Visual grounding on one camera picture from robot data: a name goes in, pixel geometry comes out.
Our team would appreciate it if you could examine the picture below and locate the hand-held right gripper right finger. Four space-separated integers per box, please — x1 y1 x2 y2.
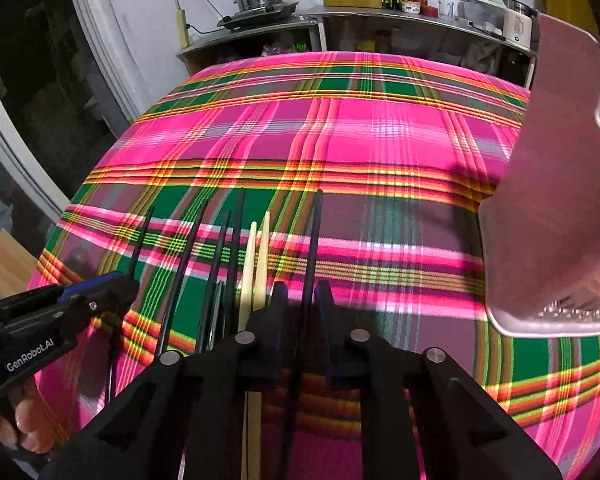
313 280 563 480

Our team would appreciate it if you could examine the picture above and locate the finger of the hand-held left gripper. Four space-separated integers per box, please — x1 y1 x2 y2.
61 270 128 299
59 279 141 332

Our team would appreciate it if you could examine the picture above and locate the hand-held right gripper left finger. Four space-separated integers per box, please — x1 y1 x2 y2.
40 281 289 480

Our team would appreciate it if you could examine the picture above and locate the pink plastic utensil holder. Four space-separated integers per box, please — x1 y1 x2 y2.
480 12 600 339

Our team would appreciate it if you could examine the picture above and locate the person's left hand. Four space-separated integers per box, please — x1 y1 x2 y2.
0 379 57 455

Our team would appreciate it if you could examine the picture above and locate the pink green plaid tablecloth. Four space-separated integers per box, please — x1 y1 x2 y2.
27 50 600 480

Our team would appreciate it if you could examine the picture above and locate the steel side table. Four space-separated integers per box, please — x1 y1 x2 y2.
177 15 326 76

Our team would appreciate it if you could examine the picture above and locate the black induction cooker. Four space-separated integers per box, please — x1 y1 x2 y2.
217 2 301 31

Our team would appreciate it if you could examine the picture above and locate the steel kitchen counter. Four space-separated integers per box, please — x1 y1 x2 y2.
300 5 538 86

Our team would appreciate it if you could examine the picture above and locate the white electric kettle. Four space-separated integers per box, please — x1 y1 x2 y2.
502 0 539 51

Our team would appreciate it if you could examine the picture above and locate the white door frame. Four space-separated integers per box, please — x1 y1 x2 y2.
0 0 153 221

